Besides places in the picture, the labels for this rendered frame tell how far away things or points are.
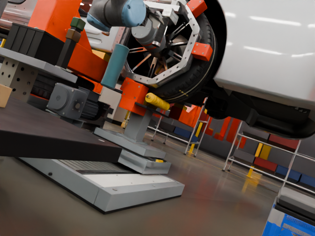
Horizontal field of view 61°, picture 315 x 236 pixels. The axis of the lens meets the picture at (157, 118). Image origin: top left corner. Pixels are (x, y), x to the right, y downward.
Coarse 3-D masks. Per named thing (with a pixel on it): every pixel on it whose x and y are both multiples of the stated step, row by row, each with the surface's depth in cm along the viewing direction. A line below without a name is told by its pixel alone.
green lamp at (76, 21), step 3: (75, 18) 104; (78, 18) 103; (72, 21) 104; (75, 21) 103; (78, 21) 103; (81, 21) 104; (72, 24) 104; (75, 24) 103; (78, 24) 103; (81, 24) 104; (84, 24) 106; (75, 27) 103; (78, 27) 104; (81, 27) 105; (81, 30) 106
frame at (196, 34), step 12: (156, 0) 164; (180, 0) 157; (192, 24) 151; (120, 36) 172; (192, 36) 150; (192, 48) 148; (192, 60) 153; (168, 72) 152; (180, 72) 154; (144, 84) 163; (156, 84) 156
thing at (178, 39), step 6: (180, 36) 182; (174, 42) 183; (174, 48) 177; (180, 48) 180; (180, 54) 179; (150, 60) 189; (168, 60) 177; (174, 60) 178; (162, 66) 184; (162, 72) 183
